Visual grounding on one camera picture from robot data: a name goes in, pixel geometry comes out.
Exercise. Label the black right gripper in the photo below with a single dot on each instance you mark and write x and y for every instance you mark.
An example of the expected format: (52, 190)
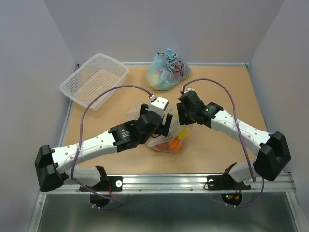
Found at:
(183, 119)

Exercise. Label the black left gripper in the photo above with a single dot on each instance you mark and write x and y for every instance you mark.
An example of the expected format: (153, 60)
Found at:
(164, 128)

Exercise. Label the clear plastic fruit bag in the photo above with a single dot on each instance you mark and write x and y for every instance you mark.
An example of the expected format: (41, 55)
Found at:
(175, 128)

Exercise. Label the orange fruit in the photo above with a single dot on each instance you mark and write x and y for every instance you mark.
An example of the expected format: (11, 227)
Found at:
(175, 146)

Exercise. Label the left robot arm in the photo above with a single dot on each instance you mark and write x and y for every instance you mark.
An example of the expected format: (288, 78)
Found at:
(55, 166)

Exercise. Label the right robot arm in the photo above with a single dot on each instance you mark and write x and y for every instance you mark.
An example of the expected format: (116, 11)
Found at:
(271, 149)

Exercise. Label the yellow fruit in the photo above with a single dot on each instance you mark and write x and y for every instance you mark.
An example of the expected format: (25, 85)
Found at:
(184, 134)

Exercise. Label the red fruit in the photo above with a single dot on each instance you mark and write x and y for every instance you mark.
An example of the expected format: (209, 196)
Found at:
(161, 147)

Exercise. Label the blue printed plastic bag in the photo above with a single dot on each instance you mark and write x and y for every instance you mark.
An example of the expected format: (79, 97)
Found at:
(167, 70)

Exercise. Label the white plastic mesh basket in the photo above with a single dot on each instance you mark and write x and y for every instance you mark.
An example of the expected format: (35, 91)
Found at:
(98, 74)

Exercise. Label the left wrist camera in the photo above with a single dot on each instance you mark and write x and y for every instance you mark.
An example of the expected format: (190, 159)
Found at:
(158, 105)

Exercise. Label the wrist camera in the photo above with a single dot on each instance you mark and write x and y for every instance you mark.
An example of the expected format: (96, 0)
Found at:
(158, 105)
(186, 90)

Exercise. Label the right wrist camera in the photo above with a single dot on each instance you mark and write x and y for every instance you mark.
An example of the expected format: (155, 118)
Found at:
(186, 90)

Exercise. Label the aluminium mounting rail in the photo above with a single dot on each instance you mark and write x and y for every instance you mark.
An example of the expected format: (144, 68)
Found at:
(191, 184)

